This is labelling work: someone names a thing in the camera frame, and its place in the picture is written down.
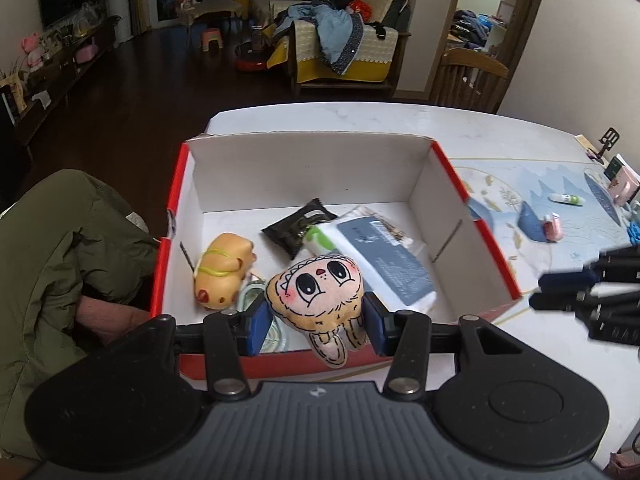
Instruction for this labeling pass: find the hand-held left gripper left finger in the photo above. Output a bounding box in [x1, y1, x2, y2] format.
[107, 298, 273, 403]

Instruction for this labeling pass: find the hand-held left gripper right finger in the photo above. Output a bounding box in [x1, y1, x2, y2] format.
[364, 292, 531, 396]

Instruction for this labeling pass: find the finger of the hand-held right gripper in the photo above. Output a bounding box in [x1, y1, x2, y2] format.
[539, 247, 640, 292]
[529, 290, 640, 346]

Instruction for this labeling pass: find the beige plush doll with face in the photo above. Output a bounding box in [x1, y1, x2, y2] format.
[264, 254, 371, 371]

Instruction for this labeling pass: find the black snack packet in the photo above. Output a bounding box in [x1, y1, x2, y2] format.
[260, 197, 340, 261]

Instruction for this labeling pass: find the white cardboard box red rim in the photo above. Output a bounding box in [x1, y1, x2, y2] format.
[149, 132, 523, 381]

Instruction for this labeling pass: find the person's left forearm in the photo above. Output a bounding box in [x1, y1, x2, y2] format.
[75, 295, 153, 347]

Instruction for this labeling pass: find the small pink eraser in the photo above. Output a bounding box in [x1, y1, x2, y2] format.
[542, 212, 565, 242]

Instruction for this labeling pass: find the tissue pack with blue label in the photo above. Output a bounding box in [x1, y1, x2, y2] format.
[302, 203, 438, 312]

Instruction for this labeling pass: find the yellow dog squishy toy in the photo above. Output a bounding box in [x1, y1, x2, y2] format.
[192, 232, 258, 311]

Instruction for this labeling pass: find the blue printed table mat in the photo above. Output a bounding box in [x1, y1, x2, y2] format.
[447, 162, 640, 331]

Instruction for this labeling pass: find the pink box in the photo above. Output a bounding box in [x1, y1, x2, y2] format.
[607, 167, 640, 207]

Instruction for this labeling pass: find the dark card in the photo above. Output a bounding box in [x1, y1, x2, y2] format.
[602, 154, 628, 181]

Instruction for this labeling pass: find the black phone stand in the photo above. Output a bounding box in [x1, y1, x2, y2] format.
[587, 127, 622, 163]

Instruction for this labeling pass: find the pink cloth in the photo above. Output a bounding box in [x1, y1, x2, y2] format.
[602, 450, 640, 480]

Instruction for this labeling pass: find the green jacket sleeve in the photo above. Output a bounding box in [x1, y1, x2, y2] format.
[0, 169, 161, 461]

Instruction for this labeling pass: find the wooden chair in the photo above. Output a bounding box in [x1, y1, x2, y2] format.
[429, 47, 511, 113]

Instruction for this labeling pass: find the red round basin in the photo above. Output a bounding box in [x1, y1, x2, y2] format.
[235, 42, 271, 73]

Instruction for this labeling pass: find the pile of dark clothes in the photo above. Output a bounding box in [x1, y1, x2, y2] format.
[450, 9, 496, 51]

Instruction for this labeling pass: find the sofa with cream yellow cover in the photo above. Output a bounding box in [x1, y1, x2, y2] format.
[267, 0, 413, 98]

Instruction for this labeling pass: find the pink plastic stool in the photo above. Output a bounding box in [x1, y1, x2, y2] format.
[200, 27, 226, 52]

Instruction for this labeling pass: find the blue clothes pile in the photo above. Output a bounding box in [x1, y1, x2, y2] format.
[275, 2, 366, 73]

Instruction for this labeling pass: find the dark wooden tv cabinet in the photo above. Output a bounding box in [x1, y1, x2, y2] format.
[0, 15, 118, 146]

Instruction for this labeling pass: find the pink plush toy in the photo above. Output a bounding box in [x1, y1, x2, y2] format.
[21, 32, 46, 71]

